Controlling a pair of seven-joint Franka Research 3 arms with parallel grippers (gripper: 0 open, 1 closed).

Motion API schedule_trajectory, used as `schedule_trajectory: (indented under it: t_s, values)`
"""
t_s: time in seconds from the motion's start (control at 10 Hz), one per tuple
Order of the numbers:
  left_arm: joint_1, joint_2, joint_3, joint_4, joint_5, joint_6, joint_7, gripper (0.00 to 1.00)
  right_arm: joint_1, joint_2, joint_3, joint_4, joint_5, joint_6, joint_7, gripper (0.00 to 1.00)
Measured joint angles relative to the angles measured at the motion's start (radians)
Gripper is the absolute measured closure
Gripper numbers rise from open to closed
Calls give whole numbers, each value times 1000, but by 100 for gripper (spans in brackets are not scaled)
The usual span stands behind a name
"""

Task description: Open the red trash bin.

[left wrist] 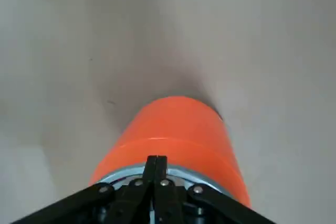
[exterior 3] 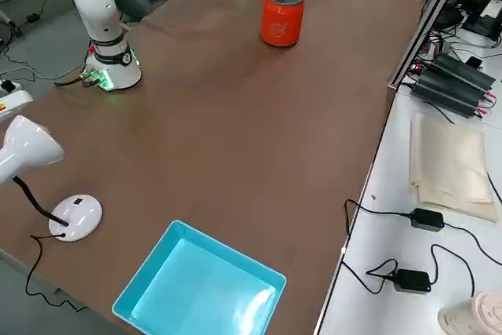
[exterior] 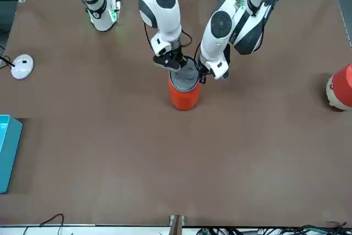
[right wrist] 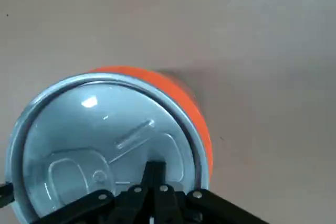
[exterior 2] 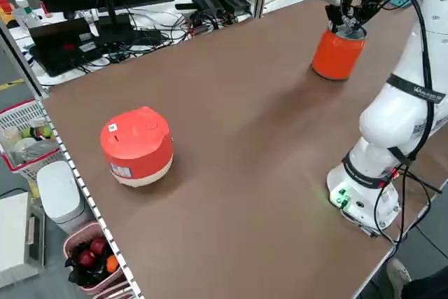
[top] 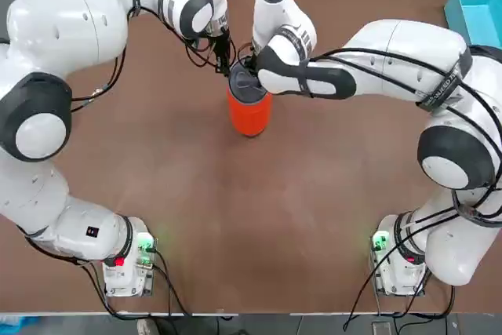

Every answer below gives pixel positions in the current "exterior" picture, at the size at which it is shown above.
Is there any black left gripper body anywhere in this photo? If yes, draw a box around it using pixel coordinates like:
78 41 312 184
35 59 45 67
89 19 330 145
197 63 207 85

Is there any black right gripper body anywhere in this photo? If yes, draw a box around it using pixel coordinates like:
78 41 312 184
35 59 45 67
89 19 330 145
153 48 185 71

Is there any red trash bin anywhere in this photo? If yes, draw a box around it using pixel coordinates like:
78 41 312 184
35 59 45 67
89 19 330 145
168 56 202 112

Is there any red and cream round appliance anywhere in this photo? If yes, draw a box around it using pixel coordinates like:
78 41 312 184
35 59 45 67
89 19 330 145
326 63 352 112

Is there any white round lamp base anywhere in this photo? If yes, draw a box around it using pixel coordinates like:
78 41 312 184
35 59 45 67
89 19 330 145
10 53 35 80

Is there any light blue rectangular box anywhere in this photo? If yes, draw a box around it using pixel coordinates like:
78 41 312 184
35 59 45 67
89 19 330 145
0 114 24 194

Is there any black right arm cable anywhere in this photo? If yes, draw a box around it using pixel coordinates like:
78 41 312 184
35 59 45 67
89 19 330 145
143 22 193 54

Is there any brown wooden bracket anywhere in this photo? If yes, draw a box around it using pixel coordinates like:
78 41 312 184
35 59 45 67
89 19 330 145
168 214 186 235

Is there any black lamp cable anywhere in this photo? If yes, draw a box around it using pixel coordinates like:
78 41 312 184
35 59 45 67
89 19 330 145
0 55 16 68

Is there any black cable bundle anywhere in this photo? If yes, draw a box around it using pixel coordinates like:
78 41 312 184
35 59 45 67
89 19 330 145
192 220 352 235

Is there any thin black cable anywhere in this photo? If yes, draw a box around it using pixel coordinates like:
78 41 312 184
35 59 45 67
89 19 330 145
38 213 65 228

